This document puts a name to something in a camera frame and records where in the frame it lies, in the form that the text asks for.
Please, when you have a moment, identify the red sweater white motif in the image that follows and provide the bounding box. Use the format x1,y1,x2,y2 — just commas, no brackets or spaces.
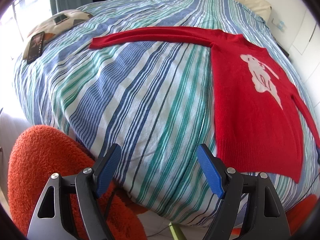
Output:
90,27,319,182

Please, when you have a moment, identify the striped blue green bedspread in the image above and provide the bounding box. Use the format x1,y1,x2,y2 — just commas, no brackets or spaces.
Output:
14,0,313,227

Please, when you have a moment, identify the black smartphone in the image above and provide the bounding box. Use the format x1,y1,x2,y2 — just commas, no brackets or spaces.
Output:
27,31,45,64

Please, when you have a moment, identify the patterned cream pillow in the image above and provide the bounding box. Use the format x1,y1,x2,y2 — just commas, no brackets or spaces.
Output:
23,9,93,60

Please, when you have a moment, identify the small phone on pillow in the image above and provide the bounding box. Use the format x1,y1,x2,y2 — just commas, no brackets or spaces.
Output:
53,14,68,25

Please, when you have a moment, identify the black thin cable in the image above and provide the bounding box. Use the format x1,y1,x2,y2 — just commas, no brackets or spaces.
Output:
147,223,173,238

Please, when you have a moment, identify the wall socket panel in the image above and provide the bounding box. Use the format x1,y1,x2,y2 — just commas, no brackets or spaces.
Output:
271,18,286,33

